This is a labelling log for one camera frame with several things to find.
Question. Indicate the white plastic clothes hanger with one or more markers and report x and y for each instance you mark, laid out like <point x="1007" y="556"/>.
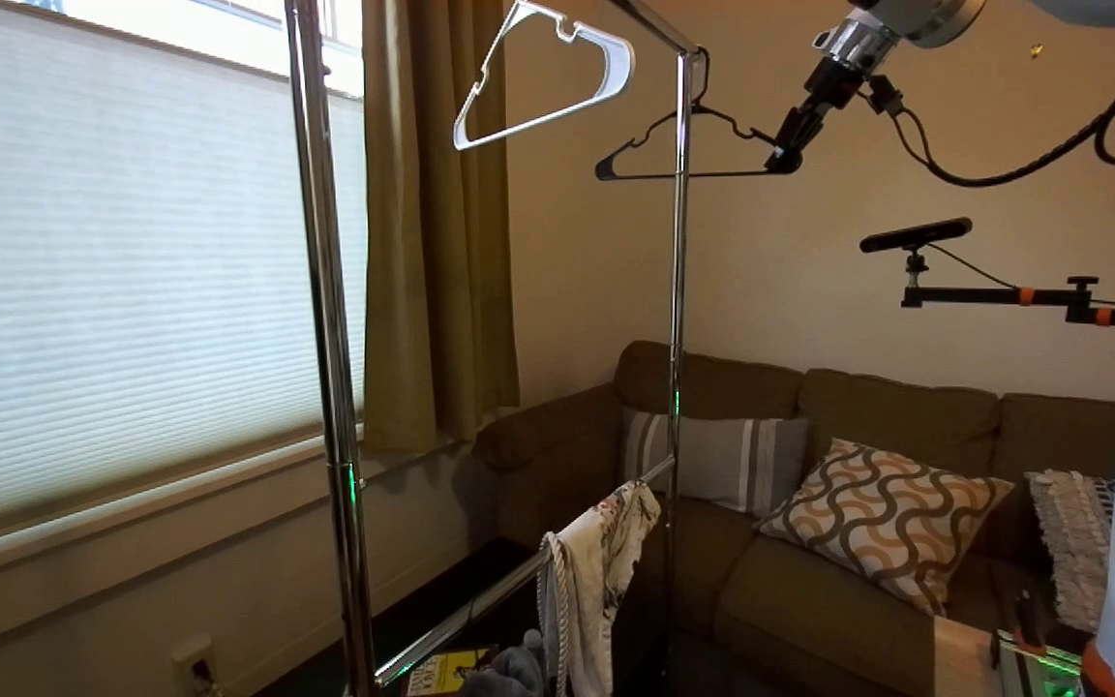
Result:
<point x="619" y="63"/>

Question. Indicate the black camera boom stand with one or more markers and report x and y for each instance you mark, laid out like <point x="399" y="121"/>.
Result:
<point x="1034" y="297"/>

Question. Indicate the chrome clothes rack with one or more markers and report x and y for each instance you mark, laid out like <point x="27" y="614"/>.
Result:
<point x="332" y="389"/>

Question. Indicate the olive green curtain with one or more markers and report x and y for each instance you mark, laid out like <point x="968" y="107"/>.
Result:
<point x="436" y="257"/>

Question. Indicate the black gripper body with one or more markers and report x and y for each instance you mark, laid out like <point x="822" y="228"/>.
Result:
<point x="822" y="102"/>

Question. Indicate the white floral cloth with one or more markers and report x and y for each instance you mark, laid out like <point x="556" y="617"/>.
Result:
<point x="579" y="605"/>

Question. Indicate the beige box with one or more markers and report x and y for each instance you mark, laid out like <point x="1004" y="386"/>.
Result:
<point x="964" y="661"/>

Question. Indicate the brown fabric sofa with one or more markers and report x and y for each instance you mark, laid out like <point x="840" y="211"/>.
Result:
<point x="792" y="605"/>

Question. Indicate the white knitted pillow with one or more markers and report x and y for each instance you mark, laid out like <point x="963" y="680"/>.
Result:
<point x="1079" y="546"/>

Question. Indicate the dark grey cloth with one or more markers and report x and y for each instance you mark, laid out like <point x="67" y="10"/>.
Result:
<point x="505" y="667"/>

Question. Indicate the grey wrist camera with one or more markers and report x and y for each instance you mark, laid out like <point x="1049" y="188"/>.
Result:
<point x="885" y="95"/>

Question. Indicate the yellow printed item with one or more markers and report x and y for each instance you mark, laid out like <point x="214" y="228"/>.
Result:
<point x="443" y="671"/>

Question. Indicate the black clothes hanger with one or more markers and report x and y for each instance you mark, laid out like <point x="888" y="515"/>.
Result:
<point x="609" y="166"/>

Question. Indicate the brown wave pattern pillow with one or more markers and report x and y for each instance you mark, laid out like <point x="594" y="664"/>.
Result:
<point x="888" y="515"/>

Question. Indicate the white cellular window blind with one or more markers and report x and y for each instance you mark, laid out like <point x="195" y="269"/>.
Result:
<point x="119" y="257"/>

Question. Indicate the grey striped pillow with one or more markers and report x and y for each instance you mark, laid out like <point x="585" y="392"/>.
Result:
<point x="724" y="459"/>

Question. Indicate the black bar camera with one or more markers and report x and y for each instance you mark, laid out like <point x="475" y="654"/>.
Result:
<point x="916" y="232"/>

